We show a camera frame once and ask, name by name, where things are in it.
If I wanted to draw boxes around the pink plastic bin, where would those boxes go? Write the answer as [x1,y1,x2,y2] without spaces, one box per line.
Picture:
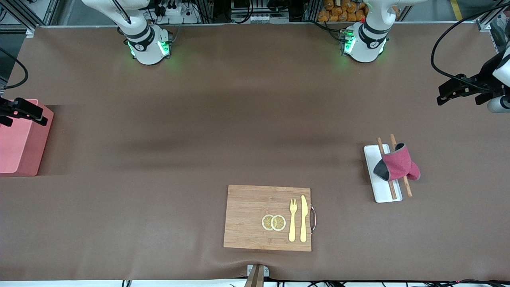
[0,99,54,177]

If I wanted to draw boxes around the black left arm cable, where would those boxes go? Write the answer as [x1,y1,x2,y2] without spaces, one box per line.
[430,2,510,94]

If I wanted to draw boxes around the brown wooden post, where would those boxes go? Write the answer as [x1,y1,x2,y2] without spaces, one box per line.
[244,265,264,287]

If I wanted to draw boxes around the white rectangular tray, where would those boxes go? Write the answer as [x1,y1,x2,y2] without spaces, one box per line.
[363,144,403,203]

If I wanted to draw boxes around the wooden cutting board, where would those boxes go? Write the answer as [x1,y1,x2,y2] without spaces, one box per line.
[223,185,317,252]

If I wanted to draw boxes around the brown wooden chopstick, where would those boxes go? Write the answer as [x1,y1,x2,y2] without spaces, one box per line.
[377,138,398,200]
[390,134,412,197]

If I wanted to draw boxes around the yellow fork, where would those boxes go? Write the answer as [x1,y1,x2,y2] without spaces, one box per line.
[288,199,298,242]

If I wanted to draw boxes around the orange snack packets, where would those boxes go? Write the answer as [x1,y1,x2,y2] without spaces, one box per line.
[318,0,367,22]

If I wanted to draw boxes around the aluminium frame post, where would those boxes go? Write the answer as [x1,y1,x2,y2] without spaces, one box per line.
[0,0,60,38]
[476,0,510,52]

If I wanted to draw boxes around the pink and grey cloth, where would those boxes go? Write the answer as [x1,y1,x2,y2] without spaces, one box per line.
[373,143,421,182]

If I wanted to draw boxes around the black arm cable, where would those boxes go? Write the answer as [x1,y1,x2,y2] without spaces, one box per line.
[0,48,28,89]
[430,2,510,94]

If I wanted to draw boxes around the white power strip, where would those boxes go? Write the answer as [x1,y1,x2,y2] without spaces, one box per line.
[153,0,200,24]

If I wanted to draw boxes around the grey metal bracket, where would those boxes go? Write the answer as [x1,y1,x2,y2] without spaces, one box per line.
[247,264,270,277]

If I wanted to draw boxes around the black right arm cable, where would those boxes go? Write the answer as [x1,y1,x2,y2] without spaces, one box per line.
[0,48,28,89]

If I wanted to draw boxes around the grey socket strip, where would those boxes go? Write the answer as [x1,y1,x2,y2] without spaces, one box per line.
[231,0,289,24]

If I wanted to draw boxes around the yellow knife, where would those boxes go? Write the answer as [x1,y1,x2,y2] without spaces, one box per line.
[300,195,308,243]

